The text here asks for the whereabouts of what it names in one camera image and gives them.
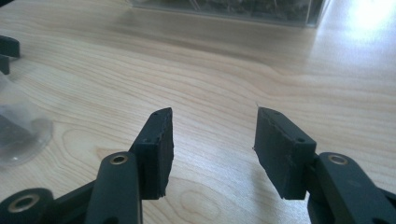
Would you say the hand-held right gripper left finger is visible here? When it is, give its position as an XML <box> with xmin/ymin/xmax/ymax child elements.
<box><xmin>128</xmin><ymin>106</ymin><xmax>175</xmax><ymax>201</ymax></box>

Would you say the clear acrylic drawer organizer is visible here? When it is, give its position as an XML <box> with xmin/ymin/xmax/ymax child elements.
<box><xmin>130</xmin><ymin>0</ymin><xmax>332</xmax><ymax>30</ymax></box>

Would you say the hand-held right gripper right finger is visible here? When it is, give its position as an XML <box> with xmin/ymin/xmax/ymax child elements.
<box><xmin>253</xmin><ymin>106</ymin><xmax>318</xmax><ymax>201</ymax></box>

